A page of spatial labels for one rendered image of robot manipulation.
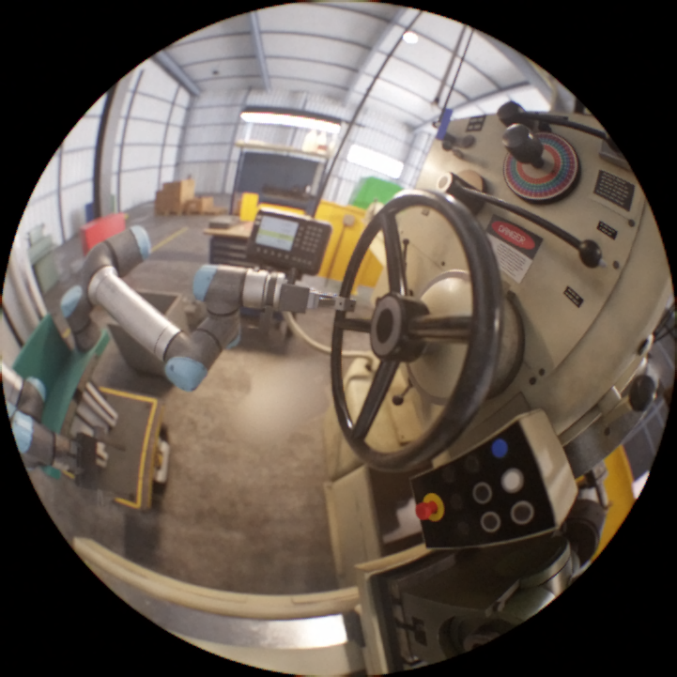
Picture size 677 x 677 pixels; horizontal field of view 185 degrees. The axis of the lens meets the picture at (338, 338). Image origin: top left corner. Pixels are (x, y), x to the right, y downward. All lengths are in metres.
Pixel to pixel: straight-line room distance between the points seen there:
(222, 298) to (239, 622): 0.89
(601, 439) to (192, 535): 1.69
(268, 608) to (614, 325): 0.98
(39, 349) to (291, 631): 1.21
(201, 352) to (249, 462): 1.16
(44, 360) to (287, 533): 1.48
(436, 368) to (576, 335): 0.23
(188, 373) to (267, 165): 1.99
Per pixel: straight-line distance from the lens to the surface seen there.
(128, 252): 0.64
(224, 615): 0.85
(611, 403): 0.39
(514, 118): 0.55
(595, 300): 0.36
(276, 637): 0.86
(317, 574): 1.54
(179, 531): 1.58
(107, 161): 4.80
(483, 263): 0.15
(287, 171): 2.13
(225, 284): 0.41
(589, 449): 0.48
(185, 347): 0.41
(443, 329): 0.18
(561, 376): 0.36
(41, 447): 0.57
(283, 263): 0.88
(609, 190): 0.44
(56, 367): 1.12
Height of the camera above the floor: 1.45
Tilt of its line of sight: 39 degrees down
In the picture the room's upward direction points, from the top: 21 degrees clockwise
